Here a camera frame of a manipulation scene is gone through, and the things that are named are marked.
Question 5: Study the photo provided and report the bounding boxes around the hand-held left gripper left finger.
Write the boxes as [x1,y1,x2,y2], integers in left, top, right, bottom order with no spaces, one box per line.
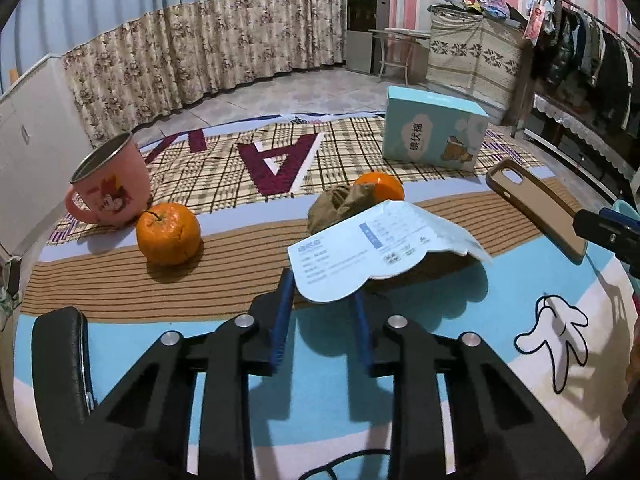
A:
[50,267,296,480]

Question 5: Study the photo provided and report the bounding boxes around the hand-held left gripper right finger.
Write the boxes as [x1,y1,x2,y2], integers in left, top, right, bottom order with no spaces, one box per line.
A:
[351,290,588,480]

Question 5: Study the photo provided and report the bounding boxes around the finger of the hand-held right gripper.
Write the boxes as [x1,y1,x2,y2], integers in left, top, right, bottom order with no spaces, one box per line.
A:
[572,207,640,278]

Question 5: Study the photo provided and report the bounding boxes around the turquoise plastic basket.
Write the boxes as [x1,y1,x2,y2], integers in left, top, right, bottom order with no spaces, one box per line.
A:
[611,199,640,221]

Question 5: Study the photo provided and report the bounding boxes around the light blue paper packet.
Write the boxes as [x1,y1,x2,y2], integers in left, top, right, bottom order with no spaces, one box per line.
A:
[287,200,493,305]

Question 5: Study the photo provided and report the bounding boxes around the brown phone case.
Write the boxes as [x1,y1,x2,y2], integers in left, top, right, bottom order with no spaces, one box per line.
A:
[486,158,589,263]

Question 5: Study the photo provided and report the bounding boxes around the printed striped blanket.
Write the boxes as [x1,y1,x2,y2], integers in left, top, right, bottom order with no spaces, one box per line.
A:
[12,112,640,480]

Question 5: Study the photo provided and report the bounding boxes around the low table with lace cloth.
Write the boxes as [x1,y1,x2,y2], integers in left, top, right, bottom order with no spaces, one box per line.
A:
[520,92,640,201]

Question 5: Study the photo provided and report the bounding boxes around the whole orange tangerine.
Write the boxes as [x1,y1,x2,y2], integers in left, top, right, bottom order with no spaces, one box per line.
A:
[136,202,202,267]

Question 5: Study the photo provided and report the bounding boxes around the small orange peel piece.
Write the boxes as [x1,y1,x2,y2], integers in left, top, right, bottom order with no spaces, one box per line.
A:
[350,171,405,204]

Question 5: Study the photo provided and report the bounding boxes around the row of hanging clothes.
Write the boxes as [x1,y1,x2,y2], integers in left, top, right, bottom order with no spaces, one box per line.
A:
[530,0,640,136]

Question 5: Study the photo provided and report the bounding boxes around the light blue tissue box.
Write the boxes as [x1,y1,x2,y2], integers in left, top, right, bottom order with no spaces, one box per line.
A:
[382,85,491,172]

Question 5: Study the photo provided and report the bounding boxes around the pink metal mug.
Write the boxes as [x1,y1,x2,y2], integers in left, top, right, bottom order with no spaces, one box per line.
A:
[65,131,152,226]

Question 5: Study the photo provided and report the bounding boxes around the cabinet under floral cloth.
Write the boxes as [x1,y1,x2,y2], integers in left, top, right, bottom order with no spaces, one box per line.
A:
[426,7,528,111]

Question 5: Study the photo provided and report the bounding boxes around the metal clothes rack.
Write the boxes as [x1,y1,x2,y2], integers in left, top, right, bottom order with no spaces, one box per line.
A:
[510,0,640,161]

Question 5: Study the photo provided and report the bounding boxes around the small grey box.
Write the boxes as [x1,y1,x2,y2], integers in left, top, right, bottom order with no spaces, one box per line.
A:
[2,259,21,295]

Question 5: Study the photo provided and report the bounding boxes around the floral beige curtain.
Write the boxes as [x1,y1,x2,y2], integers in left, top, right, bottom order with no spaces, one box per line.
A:
[62,0,348,146]

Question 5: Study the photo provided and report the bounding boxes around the small folding table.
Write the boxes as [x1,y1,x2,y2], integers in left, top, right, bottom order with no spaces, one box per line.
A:
[370,27,432,86]

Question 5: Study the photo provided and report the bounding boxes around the grey water dispenser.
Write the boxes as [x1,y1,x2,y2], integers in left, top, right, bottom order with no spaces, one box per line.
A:
[346,0,391,75]

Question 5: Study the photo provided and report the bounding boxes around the white cabinet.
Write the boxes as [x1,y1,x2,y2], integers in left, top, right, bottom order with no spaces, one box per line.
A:
[0,52,86,261]

